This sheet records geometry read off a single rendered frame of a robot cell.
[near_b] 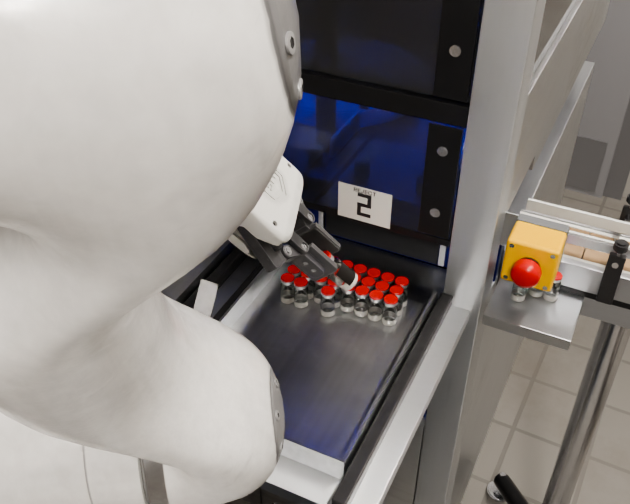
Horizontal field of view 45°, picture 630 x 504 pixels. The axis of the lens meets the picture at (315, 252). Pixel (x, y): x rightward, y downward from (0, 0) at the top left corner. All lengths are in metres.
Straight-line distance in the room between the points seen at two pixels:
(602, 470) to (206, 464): 1.77
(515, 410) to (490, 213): 1.24
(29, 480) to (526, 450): 1.74
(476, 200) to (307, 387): 0.34
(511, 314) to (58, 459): 0.80
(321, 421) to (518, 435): 1.23
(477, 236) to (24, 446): 0.73
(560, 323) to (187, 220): 1.01
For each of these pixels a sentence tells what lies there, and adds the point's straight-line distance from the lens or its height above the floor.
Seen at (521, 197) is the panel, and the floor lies 0.88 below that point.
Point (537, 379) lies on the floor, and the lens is 2.33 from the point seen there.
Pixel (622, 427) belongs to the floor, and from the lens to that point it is 2.29.
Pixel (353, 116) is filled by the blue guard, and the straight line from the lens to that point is 1.06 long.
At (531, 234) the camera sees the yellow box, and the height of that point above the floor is 1.03.
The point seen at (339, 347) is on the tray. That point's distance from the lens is 1.09.
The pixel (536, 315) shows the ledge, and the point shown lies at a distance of 1.19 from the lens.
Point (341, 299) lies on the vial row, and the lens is 1.13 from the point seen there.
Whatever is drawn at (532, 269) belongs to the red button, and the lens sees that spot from 1.06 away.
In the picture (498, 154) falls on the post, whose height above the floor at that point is 1.15.
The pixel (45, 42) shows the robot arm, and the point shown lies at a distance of 0.17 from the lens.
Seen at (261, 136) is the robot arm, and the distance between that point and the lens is 0.20.
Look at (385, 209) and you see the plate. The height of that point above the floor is 1.02.
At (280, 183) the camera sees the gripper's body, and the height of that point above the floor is 1.27.
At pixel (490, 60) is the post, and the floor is 1.28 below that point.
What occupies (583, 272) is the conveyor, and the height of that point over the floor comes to 0.92.
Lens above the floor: 1.66
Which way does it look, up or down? 38 degrees down
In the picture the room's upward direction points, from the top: straight up
